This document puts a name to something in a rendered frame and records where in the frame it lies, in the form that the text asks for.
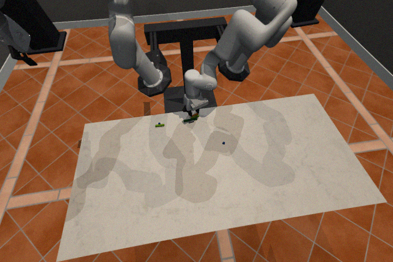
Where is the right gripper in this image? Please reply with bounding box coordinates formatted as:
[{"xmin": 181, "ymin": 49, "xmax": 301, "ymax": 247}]
[{"xmin": 0, "ymin": 14, "xmax": 41, "ymax": 66}]

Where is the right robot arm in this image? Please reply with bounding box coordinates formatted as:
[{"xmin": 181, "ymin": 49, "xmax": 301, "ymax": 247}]
[{"xmin": 107, "ymin": 0, "xmax": 163, "ymax": 88}]

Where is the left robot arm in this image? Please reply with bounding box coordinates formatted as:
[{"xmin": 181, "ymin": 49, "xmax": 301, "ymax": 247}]
[{"xmin": 184, "ymin": 0, "xmax": 297, "ymax": 111}]

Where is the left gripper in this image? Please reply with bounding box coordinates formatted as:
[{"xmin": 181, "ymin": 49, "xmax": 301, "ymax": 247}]
[{"xmin": 182, "ymin": 94, "xmax": 200, "ymax": 117}]

